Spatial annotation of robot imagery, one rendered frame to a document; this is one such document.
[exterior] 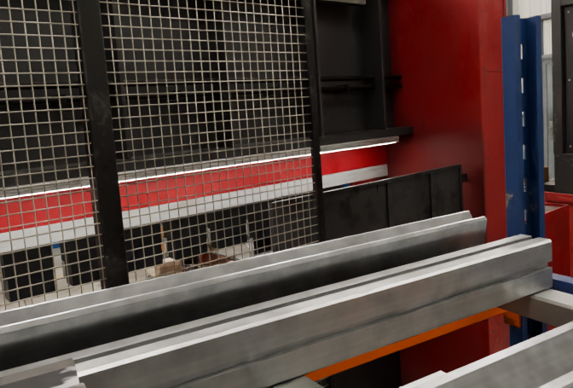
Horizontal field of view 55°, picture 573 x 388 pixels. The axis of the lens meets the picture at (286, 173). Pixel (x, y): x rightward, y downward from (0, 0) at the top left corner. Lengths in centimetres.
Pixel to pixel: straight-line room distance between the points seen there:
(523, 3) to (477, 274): 975
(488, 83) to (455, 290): 214
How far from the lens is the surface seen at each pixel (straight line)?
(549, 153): 999
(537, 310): 73
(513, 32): 86
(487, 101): 270
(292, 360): 52
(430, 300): 61
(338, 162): 271
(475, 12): 269
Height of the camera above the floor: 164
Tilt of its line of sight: 6 degrees down
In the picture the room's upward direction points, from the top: 4 degrees counter-clockwise
